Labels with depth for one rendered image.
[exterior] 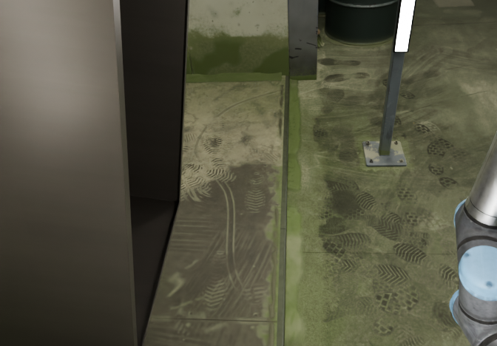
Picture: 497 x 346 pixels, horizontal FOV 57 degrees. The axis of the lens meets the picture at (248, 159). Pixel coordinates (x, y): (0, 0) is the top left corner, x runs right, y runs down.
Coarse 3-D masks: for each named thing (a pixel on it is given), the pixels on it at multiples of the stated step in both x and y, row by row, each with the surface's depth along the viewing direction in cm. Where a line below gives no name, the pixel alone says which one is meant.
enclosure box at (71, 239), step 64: (0, 0) 54; (64, 0) 53; (128, 0) 114; (0, 64) 59; (64, 64) 58; (128, 64) 125; (0, 128) 66; (64, 128) 65; (128, 128) 139; (0, 192) 74; (64, 192) 73; (128, 192) 75; (0, 256) 85; (64, 256) 84; (128, 256) 82; (0, 320) 100; (64, 320) 98; (128, 320) 96
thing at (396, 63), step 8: (392, 48) 204; (392, 56) 204; (400, 56) 201; (392, 64) 204; (400, 64) 204; (392, 72) 207; (400, 72) 206; (392, 80) 209; (400, 80) 209; (392, 88) 212; (392, 96) 215; (392, 104) 217; (384, 112) 224; (392, 112) 220; (384, 120) 224; (392, 120) 223; (384, 128) 226; (392, 128) 226; (384, 136) 230; (384, 144) 233; (384, 152) 236
